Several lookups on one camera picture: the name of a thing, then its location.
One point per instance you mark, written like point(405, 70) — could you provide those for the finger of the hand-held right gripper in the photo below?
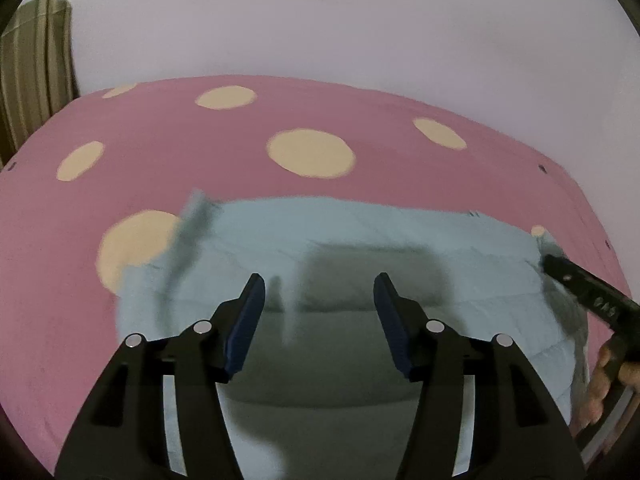
point(557, 266)

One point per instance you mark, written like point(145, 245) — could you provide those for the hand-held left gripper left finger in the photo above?
point(245, 320)

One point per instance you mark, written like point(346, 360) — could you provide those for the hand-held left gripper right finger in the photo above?
point(392, 320)

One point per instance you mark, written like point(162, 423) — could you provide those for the light blue down jacket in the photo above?
point(350, 230)

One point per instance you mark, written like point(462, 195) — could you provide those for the person's right hand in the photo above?
point(602, 385)

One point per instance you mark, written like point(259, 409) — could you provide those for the pink polka dot bed sheet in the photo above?
point(200, 160)

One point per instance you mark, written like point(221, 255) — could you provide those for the striped cloth cover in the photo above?
point(35, 70)

